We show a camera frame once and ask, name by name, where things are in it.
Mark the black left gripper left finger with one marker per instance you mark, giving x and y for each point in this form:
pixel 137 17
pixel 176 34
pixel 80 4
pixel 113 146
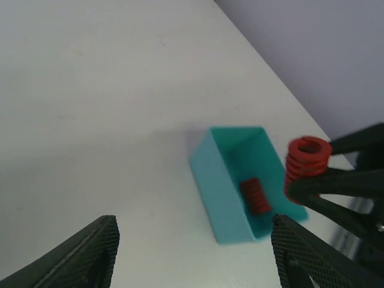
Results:
pixel 86 259

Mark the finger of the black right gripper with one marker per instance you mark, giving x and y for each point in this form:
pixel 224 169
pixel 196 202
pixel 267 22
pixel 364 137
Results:
pixel 357 141
pixel 363 184

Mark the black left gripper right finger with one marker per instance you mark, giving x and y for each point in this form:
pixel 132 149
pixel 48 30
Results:
pixel 303 259

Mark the red large spring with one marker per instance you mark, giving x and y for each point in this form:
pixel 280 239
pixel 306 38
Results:
pixel 307 157
pixel 254 197

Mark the teal plastic bin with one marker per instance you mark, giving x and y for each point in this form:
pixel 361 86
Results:
pixel 228 157

